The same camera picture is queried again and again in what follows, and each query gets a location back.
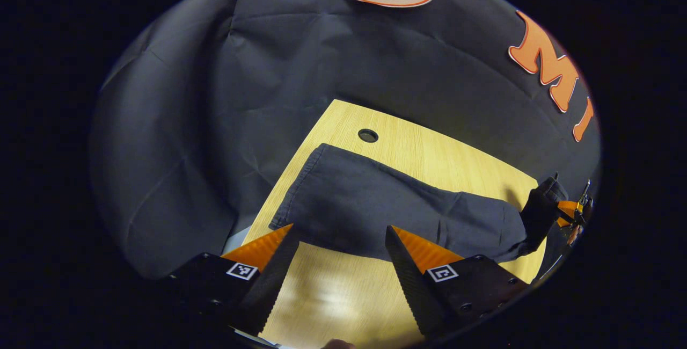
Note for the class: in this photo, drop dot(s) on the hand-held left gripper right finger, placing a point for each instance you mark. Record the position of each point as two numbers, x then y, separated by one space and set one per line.
408 284

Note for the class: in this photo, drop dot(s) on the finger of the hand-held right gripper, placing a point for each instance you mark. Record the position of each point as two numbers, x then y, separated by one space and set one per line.
567 210
574 235

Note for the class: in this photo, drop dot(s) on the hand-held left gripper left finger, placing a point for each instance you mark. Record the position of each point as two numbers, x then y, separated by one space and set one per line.
276 284

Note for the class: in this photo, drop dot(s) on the dark grey jeans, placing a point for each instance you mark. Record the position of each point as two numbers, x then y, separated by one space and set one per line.
365 198

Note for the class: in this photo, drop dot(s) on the black backdrop cloth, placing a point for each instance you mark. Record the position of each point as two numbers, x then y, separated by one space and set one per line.
268 70

